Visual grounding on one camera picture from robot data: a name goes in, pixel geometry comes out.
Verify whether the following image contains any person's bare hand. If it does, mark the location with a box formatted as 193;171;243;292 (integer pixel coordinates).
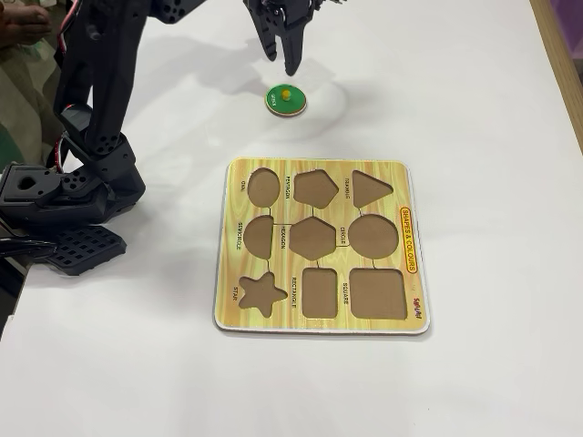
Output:
0;7;52;49

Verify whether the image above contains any black base cable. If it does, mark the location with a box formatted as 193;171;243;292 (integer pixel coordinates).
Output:
0;237;56;259

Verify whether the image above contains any red white servo wire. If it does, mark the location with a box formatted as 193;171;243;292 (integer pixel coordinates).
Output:
47;131;77;172

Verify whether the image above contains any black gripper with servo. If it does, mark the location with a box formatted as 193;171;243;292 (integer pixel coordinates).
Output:
243;0;320;77

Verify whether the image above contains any green circle piece yellow pin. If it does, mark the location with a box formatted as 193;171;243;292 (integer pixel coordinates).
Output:
265;82;309;117

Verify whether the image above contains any camouflage patterned clothing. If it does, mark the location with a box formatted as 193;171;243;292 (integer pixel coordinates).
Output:
0;43;69;168

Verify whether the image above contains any wooden shape puzzle board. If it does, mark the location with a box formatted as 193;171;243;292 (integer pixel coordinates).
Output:
212;157;433;337

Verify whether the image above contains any black robot base with clamp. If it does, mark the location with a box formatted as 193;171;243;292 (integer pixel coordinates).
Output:
0;161;128;278

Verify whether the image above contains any light wooden edge strip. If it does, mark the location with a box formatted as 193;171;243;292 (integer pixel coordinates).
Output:
530;0;583;151

